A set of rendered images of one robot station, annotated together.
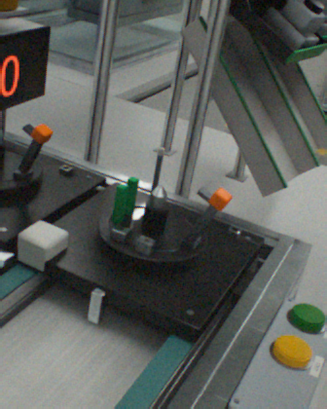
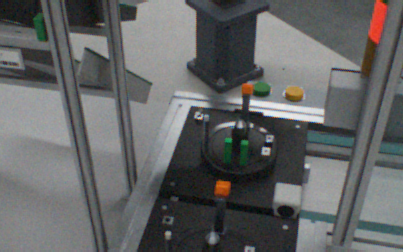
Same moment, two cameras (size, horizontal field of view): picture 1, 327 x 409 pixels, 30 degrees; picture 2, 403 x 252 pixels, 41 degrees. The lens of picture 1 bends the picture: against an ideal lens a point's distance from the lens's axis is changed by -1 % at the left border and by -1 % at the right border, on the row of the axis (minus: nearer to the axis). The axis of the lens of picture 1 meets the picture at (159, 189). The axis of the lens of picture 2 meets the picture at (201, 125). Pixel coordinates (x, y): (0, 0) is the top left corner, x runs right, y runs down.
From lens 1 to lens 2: 115 cm
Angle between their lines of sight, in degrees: 80
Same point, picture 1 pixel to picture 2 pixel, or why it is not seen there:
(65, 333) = (319, 194)
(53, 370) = not seen: hidden behind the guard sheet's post
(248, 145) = (133, 88)
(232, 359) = (314, 113)
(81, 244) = (269, 183)
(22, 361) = not seen: hidden behind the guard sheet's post
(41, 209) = (240, 217)
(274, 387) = (321, 99)
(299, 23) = not seen: outside the picture
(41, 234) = (291, 193)
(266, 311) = (264, 105)
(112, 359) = (323, 171)
